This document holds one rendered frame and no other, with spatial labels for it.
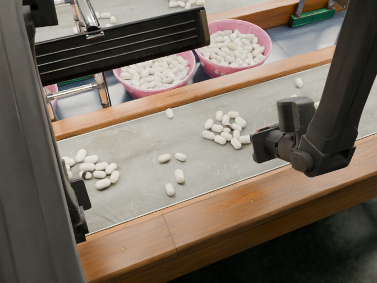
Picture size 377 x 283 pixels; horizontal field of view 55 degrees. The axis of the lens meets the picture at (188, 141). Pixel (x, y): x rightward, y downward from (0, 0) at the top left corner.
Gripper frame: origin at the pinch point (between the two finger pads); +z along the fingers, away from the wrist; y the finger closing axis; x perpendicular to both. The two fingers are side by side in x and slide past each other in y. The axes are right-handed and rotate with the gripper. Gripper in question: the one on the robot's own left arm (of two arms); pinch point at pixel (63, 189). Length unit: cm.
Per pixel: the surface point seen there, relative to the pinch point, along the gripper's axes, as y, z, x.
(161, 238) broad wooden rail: -17.1, -9.4, 14.7
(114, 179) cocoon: -11.3, 5.5, 2.7
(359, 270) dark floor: -97, 31, 79
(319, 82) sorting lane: -81, 16, -5
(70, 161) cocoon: -2.2, 12.4, -3.3
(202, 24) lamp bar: -36.8, -10.3, -27.2
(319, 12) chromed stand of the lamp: -107, 45, -27
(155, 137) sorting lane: -25.3, 14.4, -2.8
